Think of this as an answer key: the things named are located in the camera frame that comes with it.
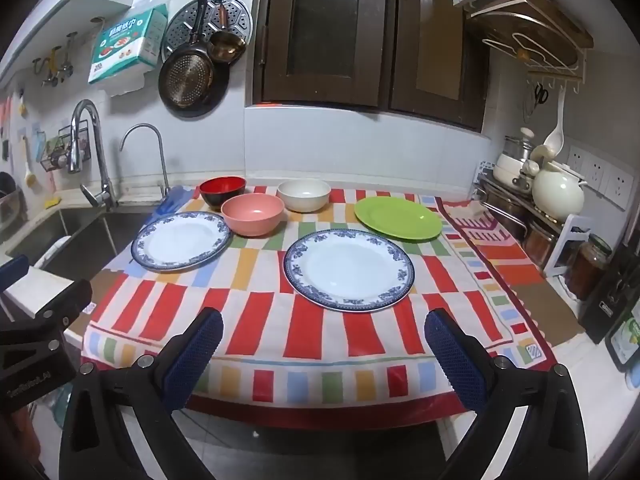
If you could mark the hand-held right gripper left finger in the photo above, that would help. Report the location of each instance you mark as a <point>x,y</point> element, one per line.
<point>195,355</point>

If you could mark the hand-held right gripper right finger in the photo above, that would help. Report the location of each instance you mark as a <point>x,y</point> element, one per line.
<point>455,360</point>

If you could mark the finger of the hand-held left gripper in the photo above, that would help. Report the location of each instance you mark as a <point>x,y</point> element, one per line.
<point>70,297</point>
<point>14,267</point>

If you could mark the pink bowl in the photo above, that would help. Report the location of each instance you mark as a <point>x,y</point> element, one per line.
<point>252,215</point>

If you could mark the stainless steel sink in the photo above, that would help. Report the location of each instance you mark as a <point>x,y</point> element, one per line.
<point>80,235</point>

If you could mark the colourful striped cloth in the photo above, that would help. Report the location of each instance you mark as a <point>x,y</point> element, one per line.
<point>260,320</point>

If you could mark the yellow sponge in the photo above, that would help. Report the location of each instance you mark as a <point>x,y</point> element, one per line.
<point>51,203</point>

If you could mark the brown cardboard sheet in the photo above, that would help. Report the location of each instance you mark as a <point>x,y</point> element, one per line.
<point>547,310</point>

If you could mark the red bordered patterned cloth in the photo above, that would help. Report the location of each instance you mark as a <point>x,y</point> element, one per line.
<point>492,260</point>

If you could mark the blue patterned white plate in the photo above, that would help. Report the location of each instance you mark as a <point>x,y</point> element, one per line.
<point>347,272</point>
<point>180,242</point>

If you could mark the tall chrome faucet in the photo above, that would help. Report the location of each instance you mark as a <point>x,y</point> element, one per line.
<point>95,160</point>

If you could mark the glass jar with red contents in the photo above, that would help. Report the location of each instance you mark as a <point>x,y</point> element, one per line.
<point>539,242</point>

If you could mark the green plate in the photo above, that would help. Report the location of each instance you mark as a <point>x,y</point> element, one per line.
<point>397,217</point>

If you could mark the stainless steel pot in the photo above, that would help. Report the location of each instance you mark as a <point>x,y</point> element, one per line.
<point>502,207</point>

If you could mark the black box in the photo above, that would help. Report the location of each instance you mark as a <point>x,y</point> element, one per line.
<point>607,305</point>

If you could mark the glass jar with dark lid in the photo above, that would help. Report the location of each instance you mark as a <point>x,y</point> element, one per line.
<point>590,267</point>

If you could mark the thin gooseneck faucet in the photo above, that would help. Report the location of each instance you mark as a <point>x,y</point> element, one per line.
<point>161,160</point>

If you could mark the white plastic stand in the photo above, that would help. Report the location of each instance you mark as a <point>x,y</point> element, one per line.
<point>570,240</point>

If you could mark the red and black bowl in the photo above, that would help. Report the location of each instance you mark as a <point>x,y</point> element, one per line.
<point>222,189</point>

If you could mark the green label bottle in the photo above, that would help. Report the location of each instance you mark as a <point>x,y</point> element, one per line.
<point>627,342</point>

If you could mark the white bowl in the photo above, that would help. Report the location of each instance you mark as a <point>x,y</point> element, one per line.
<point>303,196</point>

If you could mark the cream kettle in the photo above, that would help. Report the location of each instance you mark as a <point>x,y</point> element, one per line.
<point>557,192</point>

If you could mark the white stacked pot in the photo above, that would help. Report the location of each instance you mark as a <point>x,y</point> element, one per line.
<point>510,162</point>

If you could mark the white ladle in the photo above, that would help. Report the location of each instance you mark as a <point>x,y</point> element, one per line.
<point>554,137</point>

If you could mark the perforated black pan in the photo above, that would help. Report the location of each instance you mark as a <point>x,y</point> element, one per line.
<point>186,77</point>

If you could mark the paper towel box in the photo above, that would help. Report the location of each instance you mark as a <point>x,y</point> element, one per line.
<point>127,42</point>

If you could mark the black scissors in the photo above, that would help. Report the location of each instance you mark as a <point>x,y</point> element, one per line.
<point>540,95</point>

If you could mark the brass ladle pot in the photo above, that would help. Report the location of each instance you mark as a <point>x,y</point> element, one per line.
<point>227,45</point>

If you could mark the round metal steamer rack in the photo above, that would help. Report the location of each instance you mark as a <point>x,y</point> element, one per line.
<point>235,15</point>

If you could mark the white wall sockets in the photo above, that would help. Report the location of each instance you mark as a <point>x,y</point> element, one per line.
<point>602,175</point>

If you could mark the dark wooden window frame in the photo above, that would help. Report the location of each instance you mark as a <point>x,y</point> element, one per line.
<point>325,35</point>

